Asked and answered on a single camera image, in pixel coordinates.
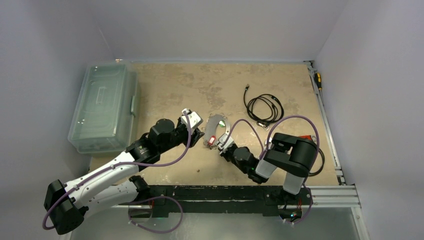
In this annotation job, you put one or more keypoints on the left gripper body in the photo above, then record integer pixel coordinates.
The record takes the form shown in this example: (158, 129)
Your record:
(183, 135)

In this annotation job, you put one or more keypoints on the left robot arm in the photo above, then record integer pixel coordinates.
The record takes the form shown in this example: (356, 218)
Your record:
(67, 204)

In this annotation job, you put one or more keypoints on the yellow handled screwdriver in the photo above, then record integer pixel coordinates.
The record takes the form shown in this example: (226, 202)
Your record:
(318, 80)

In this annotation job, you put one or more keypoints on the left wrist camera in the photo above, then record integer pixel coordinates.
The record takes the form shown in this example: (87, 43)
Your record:
(191, 119)

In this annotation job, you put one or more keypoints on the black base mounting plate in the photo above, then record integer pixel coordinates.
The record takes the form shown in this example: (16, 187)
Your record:
(266, 200)

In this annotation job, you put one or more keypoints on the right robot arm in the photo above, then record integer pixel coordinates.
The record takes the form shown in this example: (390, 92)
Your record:
(295, 155)

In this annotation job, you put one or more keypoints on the red handled adjustable wrench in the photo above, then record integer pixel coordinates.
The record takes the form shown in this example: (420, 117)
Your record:
(309, 137)

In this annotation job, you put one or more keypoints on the green tagged key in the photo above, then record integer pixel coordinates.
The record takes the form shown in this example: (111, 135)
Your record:
(222, 124)

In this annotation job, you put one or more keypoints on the translucent green storage box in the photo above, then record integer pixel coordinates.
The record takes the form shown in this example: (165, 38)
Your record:
(103, 120)

